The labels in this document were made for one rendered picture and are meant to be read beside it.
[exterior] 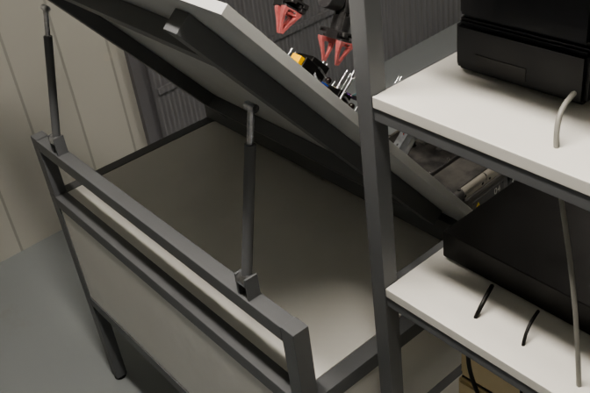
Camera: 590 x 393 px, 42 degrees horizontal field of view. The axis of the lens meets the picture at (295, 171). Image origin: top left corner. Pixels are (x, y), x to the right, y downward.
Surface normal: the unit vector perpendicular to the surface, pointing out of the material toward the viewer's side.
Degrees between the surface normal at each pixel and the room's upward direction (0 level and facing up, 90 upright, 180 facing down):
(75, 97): 90
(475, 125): 0
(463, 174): 0
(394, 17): 90
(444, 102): 0
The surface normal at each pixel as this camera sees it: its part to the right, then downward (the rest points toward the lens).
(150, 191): -0.11, -0.84
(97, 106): 0.67, 0.33
